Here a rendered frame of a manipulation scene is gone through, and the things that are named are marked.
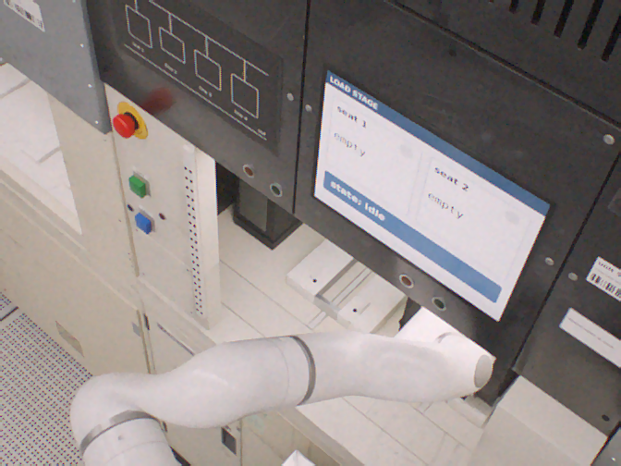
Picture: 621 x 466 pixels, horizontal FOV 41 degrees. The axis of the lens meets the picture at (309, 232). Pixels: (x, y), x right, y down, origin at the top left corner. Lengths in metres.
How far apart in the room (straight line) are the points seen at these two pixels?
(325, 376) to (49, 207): 1.01
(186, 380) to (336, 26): 0.43
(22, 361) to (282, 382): 1.77
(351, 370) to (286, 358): 0.11
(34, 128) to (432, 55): 1.41
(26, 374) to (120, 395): 1.66
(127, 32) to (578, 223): 0.67
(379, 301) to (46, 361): 1.31
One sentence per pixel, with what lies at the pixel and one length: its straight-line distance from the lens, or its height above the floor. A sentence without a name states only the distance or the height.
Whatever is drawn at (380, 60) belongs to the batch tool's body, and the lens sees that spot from 0.86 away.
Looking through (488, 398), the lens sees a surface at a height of 0.98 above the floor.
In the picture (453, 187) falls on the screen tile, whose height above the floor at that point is 1.63.
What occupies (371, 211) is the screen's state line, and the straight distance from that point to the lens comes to 1.01.
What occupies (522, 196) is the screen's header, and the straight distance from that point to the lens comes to 0.84.
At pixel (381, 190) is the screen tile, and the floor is 1.55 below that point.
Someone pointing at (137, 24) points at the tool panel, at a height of 1.57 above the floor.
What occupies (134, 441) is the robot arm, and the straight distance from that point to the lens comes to 1.03.
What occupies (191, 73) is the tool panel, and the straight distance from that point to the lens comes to 1.12.
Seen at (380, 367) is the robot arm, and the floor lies 1.32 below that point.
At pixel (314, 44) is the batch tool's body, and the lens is 0.91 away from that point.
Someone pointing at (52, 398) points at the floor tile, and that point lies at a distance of 2.62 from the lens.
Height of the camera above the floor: 2.28
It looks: 52 degrees down
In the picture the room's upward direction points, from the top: 6 degrees clockwise
